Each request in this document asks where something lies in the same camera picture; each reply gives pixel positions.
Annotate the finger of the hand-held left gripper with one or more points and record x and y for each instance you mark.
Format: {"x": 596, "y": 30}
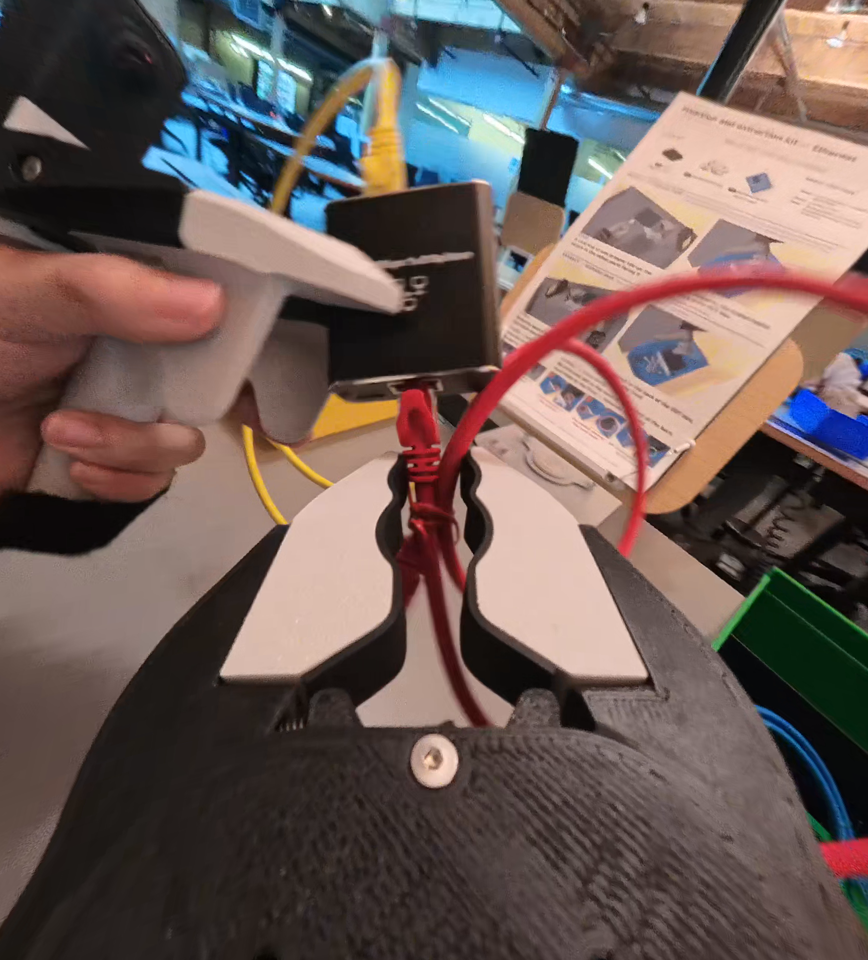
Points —
{"x": 284, "y": 248}

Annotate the black monitor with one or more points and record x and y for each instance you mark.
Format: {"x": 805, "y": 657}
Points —
{"x": 547, "y": 168}

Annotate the blue plastic bin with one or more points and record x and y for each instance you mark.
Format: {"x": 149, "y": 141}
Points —
{"x": 839, "y": 428}

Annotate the green plastic bin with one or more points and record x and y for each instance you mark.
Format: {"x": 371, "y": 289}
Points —
{"x": 809, "y": 645}

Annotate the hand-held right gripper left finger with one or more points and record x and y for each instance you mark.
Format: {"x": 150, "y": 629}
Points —
{"x": 314, "y": 600}

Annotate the black ethernet splitter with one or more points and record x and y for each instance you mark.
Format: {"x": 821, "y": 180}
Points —
{"x": 419, "y": 285}

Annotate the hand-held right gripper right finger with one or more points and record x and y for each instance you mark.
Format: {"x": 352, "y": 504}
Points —
{"x": 554, "y": 600}

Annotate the wooden clipboard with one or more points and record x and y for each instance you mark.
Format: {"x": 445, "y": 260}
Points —
{"x": 764, "y": 405}

